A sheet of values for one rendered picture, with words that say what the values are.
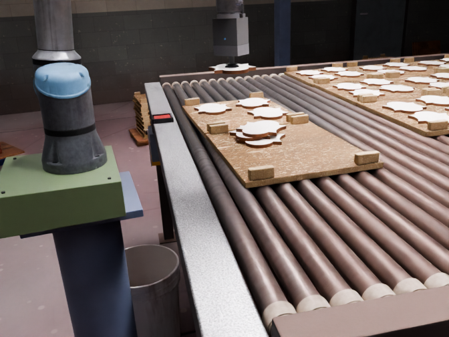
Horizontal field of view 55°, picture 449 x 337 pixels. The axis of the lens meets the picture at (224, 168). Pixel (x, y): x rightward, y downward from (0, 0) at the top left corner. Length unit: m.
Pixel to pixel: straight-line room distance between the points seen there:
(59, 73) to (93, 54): 5.47
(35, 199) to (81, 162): 0.14
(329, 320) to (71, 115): 0.71
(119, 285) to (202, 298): 0.58
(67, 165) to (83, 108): 0.13
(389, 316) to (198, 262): 0.31
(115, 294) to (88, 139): 0.42
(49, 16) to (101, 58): 5.36
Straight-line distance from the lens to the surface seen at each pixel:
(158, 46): 6.58
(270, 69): 2.52
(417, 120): 1.49
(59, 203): 0.99
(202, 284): 0.68
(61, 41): 1.16
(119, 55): 6.52
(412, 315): 0.60
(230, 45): 1.29
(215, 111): 1.56
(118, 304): 1.24
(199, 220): 0.86
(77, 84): 1.03
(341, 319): 0.57
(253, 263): 0.72
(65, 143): 1.05
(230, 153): 1.15
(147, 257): 1.91
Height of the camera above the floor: 1.31
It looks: 21 degrees down
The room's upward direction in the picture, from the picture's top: 3 degrees counter-clockwise
